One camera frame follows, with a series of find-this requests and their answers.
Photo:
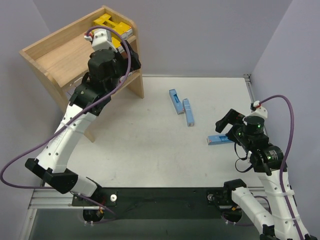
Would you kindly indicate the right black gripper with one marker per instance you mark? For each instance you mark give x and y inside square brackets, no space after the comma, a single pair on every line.
[233,131]

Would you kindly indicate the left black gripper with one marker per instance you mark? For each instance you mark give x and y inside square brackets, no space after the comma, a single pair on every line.
[131,60]

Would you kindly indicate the blue toothpaste box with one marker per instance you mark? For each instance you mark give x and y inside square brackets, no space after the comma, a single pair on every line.
[176,101]
[218,139]
[188,112]

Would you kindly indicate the yellow toothpaste box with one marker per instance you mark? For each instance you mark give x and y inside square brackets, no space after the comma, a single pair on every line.
[109,17]
[121,28]
[117,44]

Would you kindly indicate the yellow toothpaste box front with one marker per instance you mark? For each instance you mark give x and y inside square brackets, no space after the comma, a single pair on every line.
[109,17]

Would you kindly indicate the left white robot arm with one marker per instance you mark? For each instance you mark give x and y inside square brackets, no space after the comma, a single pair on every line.
[85,105]

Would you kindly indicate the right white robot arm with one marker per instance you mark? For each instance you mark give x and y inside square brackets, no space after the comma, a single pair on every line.
[283,221]

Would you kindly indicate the wooden two-tier shelf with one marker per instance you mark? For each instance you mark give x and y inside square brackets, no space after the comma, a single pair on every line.
[61,58]

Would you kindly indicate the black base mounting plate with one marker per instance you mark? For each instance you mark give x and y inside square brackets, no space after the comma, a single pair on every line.
[161,203]

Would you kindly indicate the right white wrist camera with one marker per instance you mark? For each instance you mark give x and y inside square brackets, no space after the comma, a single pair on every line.
[258,110]

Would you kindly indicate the aluminium frame rail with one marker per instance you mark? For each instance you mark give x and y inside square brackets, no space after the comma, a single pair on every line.
[51,199]

